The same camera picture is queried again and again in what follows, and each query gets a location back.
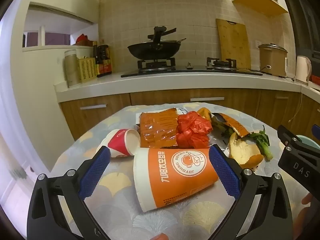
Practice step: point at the green vegetable scraps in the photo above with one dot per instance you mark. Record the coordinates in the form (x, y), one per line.
(220, 128)
(262, 140)

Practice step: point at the small red white paper cup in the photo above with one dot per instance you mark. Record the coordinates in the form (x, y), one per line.
(117, 142)

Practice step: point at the person's left hand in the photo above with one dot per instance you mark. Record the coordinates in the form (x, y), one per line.
(158, 237)

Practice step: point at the white wall outlet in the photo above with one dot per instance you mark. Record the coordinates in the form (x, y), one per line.
(257, 43)

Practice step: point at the dark soy sauce bottle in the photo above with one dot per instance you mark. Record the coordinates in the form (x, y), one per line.
(96, 60)

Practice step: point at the large orange snack wrapper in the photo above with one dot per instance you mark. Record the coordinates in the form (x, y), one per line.
(157, 127)

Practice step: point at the large orange peel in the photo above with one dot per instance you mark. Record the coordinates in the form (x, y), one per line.
(243, 152)

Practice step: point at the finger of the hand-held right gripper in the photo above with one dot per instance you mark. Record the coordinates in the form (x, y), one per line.
(316, 130)
(286, 135)

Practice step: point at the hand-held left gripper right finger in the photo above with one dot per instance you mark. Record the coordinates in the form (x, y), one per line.
(225, 172)

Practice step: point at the narrow orange foil wrapper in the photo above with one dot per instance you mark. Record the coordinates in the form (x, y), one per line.
(236, 127)

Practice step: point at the beige rice cooker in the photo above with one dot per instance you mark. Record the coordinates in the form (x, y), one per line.
(272, 60)

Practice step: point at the grey canister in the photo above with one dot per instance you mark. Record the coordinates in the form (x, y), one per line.
(71, 70)

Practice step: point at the large orange paper cup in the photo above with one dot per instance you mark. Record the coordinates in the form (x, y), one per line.
(175, 177)

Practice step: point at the light blue plastic basket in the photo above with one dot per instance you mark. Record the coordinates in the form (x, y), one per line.
(303, 139)

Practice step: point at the yellow plastic basket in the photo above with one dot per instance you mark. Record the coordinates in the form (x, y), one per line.
(86, 68)

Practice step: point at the wooden cutting board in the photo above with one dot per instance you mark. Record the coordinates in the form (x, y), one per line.
(233, 45)

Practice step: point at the black gas stove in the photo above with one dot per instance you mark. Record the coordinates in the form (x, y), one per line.
(190, 71)

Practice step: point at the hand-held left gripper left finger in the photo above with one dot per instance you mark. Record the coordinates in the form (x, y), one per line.
(95, 172)

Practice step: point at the red plastic bag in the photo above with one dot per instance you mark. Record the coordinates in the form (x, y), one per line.
(192, 130)

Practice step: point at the black wok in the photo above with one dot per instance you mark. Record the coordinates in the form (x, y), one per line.
(155, 50)

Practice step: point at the window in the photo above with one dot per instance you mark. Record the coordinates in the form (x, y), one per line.
(52, 38)

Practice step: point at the small orange peel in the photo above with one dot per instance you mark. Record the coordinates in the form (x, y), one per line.
(203, 112)

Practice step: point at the white electric kettle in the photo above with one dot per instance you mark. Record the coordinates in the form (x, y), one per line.
(303, 68)

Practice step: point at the wooden base cabinet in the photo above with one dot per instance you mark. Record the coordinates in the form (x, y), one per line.
(160, 100)

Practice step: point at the dark bottle with orange label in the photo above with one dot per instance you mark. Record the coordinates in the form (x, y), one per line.
(106, 60)

